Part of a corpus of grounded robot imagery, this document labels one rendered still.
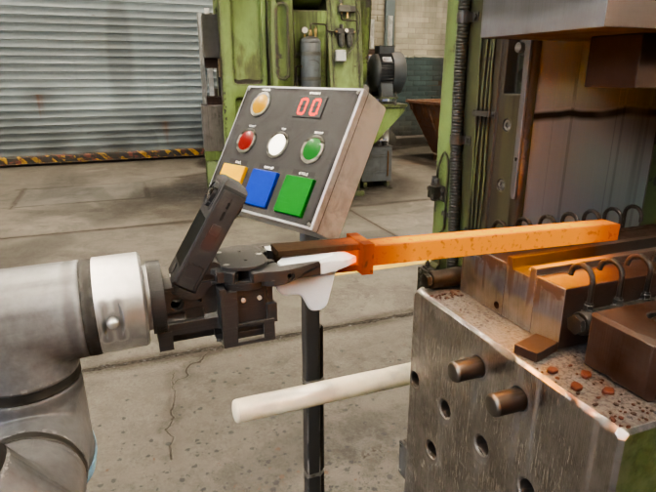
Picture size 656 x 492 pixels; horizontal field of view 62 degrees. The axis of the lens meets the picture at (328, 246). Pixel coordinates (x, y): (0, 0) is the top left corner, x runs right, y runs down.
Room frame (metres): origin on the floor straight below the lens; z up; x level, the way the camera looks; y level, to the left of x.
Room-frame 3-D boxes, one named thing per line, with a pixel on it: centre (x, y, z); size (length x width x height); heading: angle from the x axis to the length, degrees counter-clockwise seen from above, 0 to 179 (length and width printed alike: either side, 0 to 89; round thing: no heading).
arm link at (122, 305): (0.47, 0.19, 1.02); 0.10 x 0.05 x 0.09; 21
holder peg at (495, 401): (0.54, -0.20, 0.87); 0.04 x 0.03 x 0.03; 111
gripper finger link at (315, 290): (0.52, 0.01, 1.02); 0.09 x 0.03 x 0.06; 108
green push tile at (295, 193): (1.00, 0.06, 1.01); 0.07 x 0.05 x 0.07; 46
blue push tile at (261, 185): (1.07, 0.13, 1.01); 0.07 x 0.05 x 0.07; 46
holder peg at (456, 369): (0.61, -0.17, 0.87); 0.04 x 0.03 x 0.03; 111
